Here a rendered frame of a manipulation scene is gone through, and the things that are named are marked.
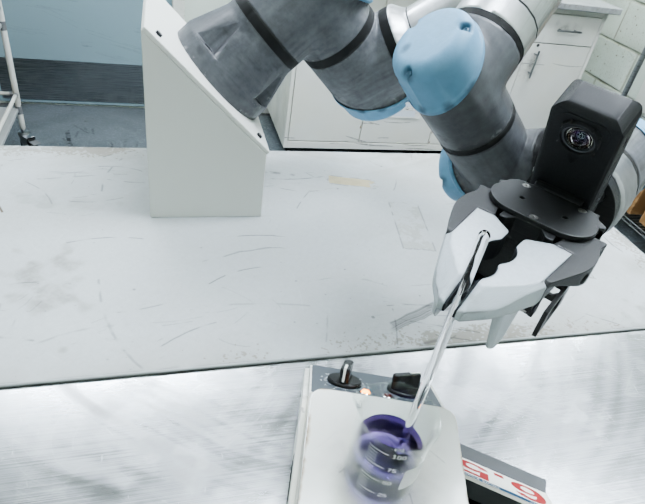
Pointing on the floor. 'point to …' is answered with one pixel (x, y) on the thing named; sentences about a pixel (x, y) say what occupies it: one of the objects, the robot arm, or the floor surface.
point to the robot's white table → (240, 269)
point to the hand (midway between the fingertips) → (464, 289)
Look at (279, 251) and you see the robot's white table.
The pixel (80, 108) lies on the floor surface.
